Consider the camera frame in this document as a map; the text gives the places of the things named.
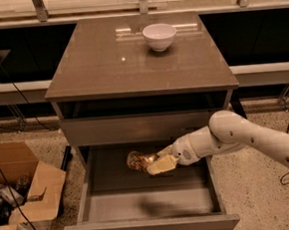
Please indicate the open middle drawer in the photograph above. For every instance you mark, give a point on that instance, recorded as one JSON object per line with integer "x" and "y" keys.
{"x": 115, "y": 197}

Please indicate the black bar on floor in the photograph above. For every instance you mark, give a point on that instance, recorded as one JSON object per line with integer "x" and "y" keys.
{"x": 66, "y": 158}

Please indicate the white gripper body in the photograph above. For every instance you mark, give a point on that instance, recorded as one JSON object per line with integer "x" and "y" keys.
{"x": 182, "y": 151}

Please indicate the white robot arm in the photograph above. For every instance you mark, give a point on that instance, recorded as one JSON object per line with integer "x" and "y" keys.
{"x": 226, "y": 131}

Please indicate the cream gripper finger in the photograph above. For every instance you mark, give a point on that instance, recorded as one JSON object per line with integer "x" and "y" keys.
{"x": 163, "y": 164}
{"x": 164, "y": 152}

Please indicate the open cardboard box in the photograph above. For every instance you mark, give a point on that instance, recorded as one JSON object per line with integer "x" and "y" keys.
{"x": 30, "y": 189}

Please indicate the clutter inside cardboard box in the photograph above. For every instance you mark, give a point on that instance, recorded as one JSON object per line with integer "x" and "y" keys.
{"x": 12, "y": 196}

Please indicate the metal window railing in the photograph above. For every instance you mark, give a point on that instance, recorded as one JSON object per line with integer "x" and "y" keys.
{"x": 19, "y": 13}

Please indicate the white ceramic bowl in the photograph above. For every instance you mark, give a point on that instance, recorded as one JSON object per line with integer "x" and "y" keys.
{"x": 159, "y": 36}

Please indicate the closed upper drawer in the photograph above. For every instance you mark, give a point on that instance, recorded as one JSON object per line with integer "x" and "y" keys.
{"x": 130, "y": 129}

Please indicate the grey drawer cabinet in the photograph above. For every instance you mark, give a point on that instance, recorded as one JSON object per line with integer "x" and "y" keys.
{"x": 108, "y": 70}

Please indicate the orange soda can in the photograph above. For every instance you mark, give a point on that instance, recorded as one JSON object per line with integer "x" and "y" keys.
{"x": 139, "y": 161}

